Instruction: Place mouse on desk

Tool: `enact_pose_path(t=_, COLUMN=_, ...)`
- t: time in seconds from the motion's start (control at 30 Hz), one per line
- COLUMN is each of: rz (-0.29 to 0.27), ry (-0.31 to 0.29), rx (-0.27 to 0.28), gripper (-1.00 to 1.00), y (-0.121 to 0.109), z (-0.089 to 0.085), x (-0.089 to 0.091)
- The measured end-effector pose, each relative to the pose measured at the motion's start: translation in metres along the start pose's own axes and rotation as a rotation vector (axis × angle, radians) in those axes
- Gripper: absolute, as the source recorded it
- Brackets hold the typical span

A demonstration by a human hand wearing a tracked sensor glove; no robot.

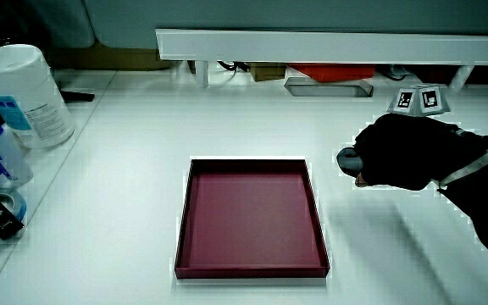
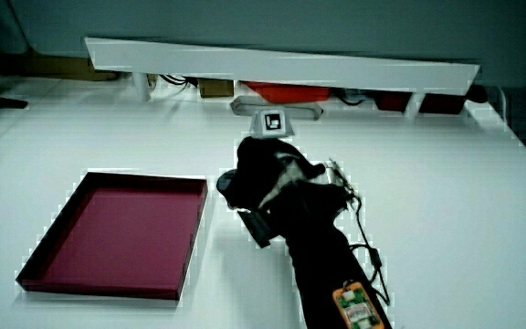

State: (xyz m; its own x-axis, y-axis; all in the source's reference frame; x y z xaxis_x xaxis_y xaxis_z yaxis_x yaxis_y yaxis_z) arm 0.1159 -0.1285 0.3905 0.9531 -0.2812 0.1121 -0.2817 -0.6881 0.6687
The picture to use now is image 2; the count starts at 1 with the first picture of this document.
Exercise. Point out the person's right hand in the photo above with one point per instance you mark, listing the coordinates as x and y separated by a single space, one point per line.
267 178

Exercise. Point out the dark grey computer mouse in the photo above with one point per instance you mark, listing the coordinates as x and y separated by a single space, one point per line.
224 183

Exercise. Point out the person's right forearm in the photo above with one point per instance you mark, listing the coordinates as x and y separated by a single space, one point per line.
327 265

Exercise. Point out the white desk shelf riser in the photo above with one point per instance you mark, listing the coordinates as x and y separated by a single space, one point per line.
281 64

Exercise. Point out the white desk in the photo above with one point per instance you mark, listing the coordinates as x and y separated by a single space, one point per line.
441 205

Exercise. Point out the red orange box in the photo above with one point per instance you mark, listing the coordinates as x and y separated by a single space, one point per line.
288 92

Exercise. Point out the small brown cardboard box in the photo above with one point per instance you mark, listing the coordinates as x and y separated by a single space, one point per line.
216 88

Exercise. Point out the dark red box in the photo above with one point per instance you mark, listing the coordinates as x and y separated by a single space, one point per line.
393 100
442 104

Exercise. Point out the orange cased sensor module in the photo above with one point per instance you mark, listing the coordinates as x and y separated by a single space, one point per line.
358 307

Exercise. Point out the maroon shallow tray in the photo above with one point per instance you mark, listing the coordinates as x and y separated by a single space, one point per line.
117 237

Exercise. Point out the black round object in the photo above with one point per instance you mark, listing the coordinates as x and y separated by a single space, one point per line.
477 93

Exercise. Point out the large brown cardboard box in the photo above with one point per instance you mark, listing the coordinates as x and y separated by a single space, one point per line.
62 68

